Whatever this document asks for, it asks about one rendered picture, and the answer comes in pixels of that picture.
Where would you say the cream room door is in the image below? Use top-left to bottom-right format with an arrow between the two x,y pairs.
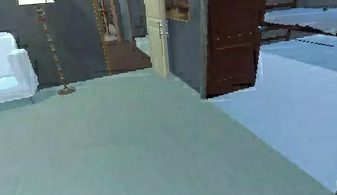
143,0 -> 172,80

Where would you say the white armchair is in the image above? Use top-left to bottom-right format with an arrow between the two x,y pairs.
0,28 -> 42,114

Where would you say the framed brown picture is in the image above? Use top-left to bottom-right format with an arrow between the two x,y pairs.
164,0 -> 192,23

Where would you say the grey door handle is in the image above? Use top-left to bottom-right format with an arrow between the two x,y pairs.
157,21 -> 165,40

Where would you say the brown floor lamp white shade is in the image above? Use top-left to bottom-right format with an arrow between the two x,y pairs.
16,0 -> 77,99

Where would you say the dark red wooden cupboard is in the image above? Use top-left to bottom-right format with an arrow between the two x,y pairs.
198,0 -> 277,100

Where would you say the pale blue table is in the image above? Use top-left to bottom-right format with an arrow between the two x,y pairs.
263,4 -> 337,46

